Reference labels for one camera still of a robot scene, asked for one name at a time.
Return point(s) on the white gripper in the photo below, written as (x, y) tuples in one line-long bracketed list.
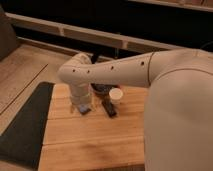
[(81, 101)]

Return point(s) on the dark ceramic bowl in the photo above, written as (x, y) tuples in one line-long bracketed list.
[(102, 89)]

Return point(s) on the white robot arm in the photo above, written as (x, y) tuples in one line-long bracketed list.
[(178, 114)]

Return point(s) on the blue sponge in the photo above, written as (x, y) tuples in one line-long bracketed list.
[(84, 110)]

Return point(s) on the white paper cup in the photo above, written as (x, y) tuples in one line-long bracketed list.
[(115, 95)]

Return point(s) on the black remote control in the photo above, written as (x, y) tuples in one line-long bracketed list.
[(109, 108)]

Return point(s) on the dark floor mat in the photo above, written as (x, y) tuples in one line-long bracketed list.
[(21, 142)]

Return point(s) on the grey couch corner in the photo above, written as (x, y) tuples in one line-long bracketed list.
[(8, 38)]

